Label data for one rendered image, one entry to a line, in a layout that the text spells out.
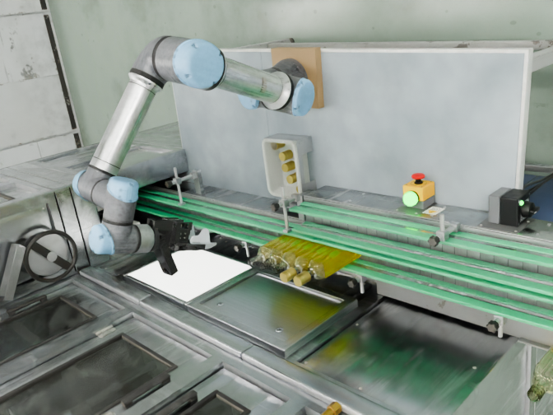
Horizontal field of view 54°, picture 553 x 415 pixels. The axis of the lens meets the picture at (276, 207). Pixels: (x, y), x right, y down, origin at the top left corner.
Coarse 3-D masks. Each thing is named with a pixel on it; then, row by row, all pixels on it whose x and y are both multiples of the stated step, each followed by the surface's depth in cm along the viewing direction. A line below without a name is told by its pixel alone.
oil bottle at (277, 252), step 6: (288, 240) 188; (294, 240) 188; (300, 240) 187; (276, 246) 185; (282, 246) 185; (288, 246) 184; (294, 246) 184; (270, 252) 183; (276, 252) 181; (282, 252) 181; (276, 258) 180
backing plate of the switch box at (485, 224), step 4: (484, 220) 152; (488, 220) 152; (528, 220) 148; (532, 220) 148; (480, 224) 149; (484, 224) 149; (488, 224) 149; (492, 224) 149; (496, 224) 148; (500, 224) 148; (524, 224) 146; (528, 224) 146; (488, 228) 147; (492, 228) 146; (496, 228) 146; (500, 228) 145; (504, 228) 145; (508, 228) 145; (512, 228) 144; (516, 228) 144; (520, 228) 144; (512, 232) 142; (516, 232) 142
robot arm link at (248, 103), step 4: (268, 68) 182; (272, 68) 182; (240, 96) 180; (244, 96) 178; (240, 100) 180; (244, 100) 178; (248, 100) 177; (252, 100) 175; (256, 100) 174; (244, 104) 179; (248, 104) 178; (252, 104) 176; (256, 104) 175; (260, 104) 176; (248, 108) 178; (252, 108) 177; (256, 108) 177; (264, 108) 179
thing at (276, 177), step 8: (264, 144) 205; (288, 144) 205; (264, 152) 206; (272, 152) 208; (280, 152) 210; (296, 152) 194; (264, 160) 207; (272, 160) 209; (280, 160) 211; (288, 160) 208; (296, 160) 195; (272, 168) 210; (280, 168) 212; (296, 168) 196; (272, 176) 210; (280, 176) 213; (296, 176) 198; (272, 184) 211; (280, 184) 213; (288, 184) 213; (296, 184) 209; (272, 192) 210; (280, 192) 209; (288, 192) 207; (296, 192) 206
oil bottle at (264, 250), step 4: (280, 236) 194; (284, 236) 193; (288, 236) 193; (292, 236) 192; (272, 240) 191; (276, 240) 191; (280, 240) 190; (284, 240) 190; (268, 244) 189; (272, 244) 188; (276, 244) 188; (280, 244) 188; (260, 248) 187; (264, 248) 186; (268, 248) 186; (272, 248) 186; (260, 252) 186; (264, 252) 185; (268, 252) 184; (264, 256) 185; (268, 256) 185
